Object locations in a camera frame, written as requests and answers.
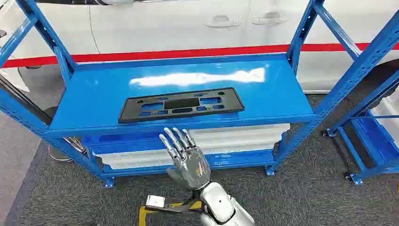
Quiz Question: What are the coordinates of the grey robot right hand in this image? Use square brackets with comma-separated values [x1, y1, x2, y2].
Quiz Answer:
[158, 127, 212, 192]

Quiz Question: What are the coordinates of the black plastic plate with cutouts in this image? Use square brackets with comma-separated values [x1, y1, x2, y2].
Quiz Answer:
[118, 87, 245, 124]

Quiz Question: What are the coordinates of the white plastic tray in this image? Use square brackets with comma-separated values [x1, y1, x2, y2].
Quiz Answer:
[95, 142, 277, 170]
[188, 123, 291, 149]

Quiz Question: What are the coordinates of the large blue metal shelf rack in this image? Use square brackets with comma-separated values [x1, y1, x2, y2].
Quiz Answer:
[0, 0, 399, 189]

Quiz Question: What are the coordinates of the stool with chrome round base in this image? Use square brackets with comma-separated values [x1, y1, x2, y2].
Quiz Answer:
[43, 106, 88, 163]

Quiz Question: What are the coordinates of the white car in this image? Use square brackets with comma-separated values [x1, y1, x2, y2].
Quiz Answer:
[0, 0, 399, 94]

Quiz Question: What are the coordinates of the small blue metal shelf rack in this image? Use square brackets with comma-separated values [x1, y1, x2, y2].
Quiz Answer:
[321, 78, 399, 186]

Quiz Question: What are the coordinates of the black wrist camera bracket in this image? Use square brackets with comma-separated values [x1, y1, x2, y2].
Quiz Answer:
[144, 191, 206, 215]

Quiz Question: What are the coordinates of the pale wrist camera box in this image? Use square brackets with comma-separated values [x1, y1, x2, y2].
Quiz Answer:
[145, 195, 166, 209]

